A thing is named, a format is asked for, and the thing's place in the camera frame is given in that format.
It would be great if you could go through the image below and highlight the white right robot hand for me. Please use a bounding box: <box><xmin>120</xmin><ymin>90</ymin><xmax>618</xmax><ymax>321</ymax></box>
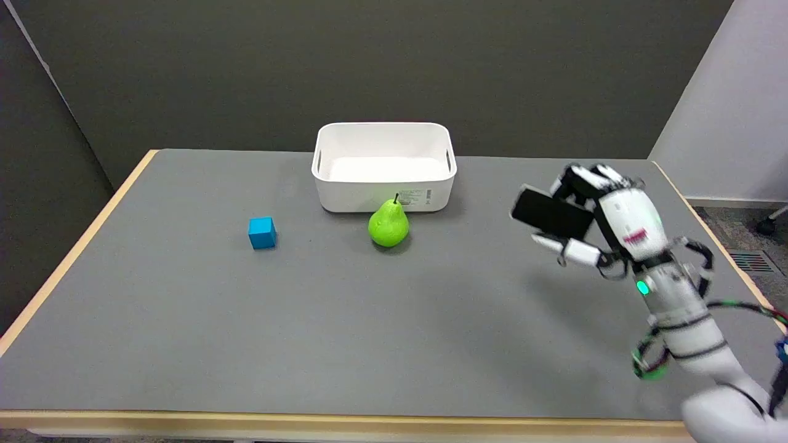
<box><xmin>531</xmin><ymin>162</ymin><xmax>670</xmax><ymax>281</ymax></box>

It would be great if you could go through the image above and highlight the black blackboard eraser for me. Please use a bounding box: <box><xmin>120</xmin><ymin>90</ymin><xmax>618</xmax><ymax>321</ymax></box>
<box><xmin>510</xmin><ymin>186</ymin><xmax>595</xmax><ymax>240</ymax></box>

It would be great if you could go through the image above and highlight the white plastic storage box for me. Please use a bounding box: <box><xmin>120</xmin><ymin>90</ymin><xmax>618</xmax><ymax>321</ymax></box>
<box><xmin>312</xmin><ymin>122</ymin><xmax>457</xmax><ymax>214</ymax></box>

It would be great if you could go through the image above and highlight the floor vent grille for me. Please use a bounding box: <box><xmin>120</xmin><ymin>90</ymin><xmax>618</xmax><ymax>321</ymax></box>
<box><xmin>729</xmin><ymin>251</ymin><xmax>775</xmax><ymax>274</ymax></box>

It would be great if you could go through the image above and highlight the office chair caster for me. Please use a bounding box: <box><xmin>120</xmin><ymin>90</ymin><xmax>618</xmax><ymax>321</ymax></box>
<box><xmin>756</xmin><ymin>206</ymin><xmax>788</xmax><ymax>236</ymax></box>

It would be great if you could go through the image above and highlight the green pear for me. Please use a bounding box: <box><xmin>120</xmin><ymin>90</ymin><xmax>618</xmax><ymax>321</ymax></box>
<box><xmin>368</xmin><ymin>193</ymin><xmax>410</xmax><ymax>248</ymax></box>

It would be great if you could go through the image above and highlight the blue cube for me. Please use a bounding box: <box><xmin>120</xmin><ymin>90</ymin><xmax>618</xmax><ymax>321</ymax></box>
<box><xmin>248</xmin><ymin>217</ymin><xmax>277</xmax><ymax>250</ymax></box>

